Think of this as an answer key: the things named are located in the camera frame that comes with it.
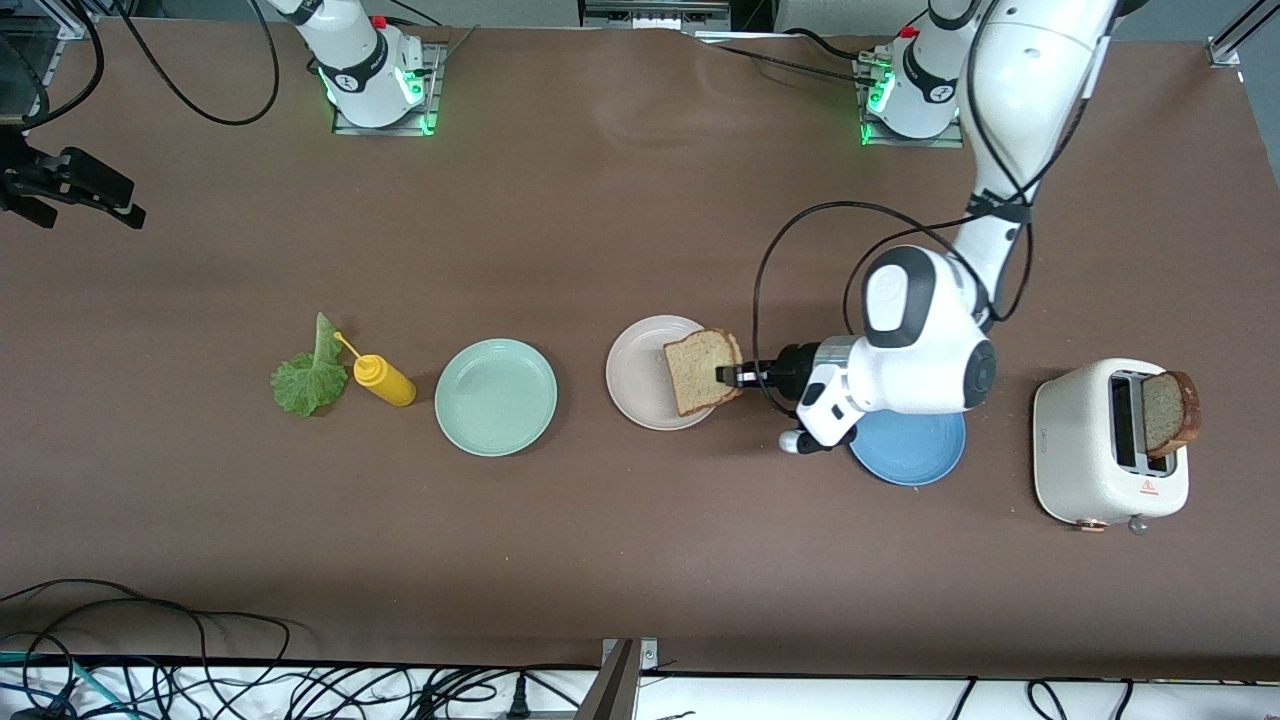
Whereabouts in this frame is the brown bread slice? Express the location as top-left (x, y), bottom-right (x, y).
top-left (1142, 370), bottom-right (1201, 459)
top-left (663, 328), bottom-right (745, 418)

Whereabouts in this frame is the green lettuce leaf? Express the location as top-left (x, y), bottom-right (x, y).
top-left (270, 312), bottom-right (351, 418)

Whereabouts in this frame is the yellow mustard squeeze bottle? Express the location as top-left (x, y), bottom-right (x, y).
top-left (333, 331), bottom-right (418, 408)

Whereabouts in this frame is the beige plate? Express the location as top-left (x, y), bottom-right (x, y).
top-left (605, 315), bottom-right (728, 432)

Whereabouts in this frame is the blue plate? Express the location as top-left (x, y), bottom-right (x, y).
top-left (848, 405), bottom-right (967, 487)

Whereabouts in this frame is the mint green plate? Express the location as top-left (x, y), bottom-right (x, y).
top-left (434, 338), bottom-right (559, 458)

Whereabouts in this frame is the white two-slot toaster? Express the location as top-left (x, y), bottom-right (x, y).
top-left (1033, 358), bottom-right (1191, 533)

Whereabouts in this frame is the black equipment box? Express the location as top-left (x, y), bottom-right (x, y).
top-left (578, 0), bottom-right (733, 31)

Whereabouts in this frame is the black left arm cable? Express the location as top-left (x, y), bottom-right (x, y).
top-left (752, 0), bottom-right (1111, 421)

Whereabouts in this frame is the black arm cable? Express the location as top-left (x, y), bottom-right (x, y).
top-left (0, 0), bottom-right (283, 131)
top-left (752, 0), bottom-right (1111, 421)

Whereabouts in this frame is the aluminium profile rail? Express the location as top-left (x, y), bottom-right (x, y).
top-left (0, 0), bottom-right (101, 41)
top-left (1207, 0), bottom-right (1280, 69)

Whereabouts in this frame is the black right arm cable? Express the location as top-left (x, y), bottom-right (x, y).
top-left (0, 0), bottom-right (283, 131)

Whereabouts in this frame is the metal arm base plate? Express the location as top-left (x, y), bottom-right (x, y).
top-left (332, 40), bottom-right (442, 137)
top-left (855, 55), bottom-right (967, 149)

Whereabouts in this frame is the black base power cable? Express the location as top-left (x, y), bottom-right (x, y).
top-left (690, 28), bottom-right (881, 87)

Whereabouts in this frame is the grey metal mount bracket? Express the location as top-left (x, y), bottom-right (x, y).
top-left (575, 638), bottom-right (661, 720)

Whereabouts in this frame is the black looped floor cable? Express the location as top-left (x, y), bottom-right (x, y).
top-left (0, 578), bottom-right (293, 720)

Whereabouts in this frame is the teal cable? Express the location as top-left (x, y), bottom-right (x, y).
top-left (0, 650), bottom-right (136, 720)

